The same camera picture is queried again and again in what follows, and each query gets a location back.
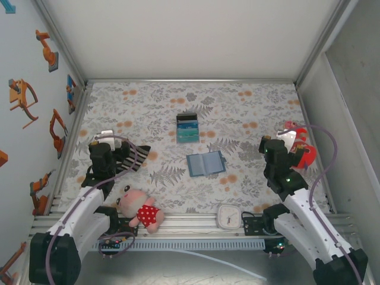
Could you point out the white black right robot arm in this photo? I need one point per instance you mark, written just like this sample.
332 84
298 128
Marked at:
305 213

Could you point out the blue credit card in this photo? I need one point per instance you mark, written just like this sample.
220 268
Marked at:
187 126

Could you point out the teal credit card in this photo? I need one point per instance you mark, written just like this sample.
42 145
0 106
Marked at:
188 133
188 139

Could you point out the blue bracket wall sticker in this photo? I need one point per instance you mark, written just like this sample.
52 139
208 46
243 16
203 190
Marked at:
10 7

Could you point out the orange block wall sticker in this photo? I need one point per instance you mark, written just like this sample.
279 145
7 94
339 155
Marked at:
3 158

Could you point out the red plush fish toy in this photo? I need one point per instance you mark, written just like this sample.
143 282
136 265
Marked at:
310 154

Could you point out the orange claw wall sticker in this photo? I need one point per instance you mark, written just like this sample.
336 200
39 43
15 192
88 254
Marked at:
19 96

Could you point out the white plastic tube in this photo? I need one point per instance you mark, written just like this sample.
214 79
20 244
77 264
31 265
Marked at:
237 266

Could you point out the blue leather card holder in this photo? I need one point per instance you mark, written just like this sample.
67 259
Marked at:
205 163

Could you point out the blue orange wall sticker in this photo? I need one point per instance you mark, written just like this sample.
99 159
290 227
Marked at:
71 95

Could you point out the clear acrylic card stand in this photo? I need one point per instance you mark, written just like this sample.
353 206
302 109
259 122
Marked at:
187 117

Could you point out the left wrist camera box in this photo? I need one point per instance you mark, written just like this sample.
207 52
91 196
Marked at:
105 138

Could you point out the pink pig plush toy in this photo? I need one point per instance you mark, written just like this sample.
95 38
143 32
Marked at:
133 202

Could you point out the white square clock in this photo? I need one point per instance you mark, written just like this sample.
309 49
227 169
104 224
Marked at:
228 216

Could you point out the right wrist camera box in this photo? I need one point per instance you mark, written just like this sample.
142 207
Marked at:
288 138

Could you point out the floral patterned table mat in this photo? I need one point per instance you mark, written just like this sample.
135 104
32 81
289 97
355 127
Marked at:
133 101

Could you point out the small circuit board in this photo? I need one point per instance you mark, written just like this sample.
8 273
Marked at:
111 243
277 246

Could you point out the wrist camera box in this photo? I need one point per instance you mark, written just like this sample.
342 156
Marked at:
105 138
288 138

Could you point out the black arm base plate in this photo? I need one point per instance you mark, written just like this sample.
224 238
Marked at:
252 225
124 232

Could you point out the black white striped sock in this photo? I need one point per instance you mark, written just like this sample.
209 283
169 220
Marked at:
138 157

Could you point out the aluminium enclosure frame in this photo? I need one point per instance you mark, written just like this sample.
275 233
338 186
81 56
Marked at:
190 80

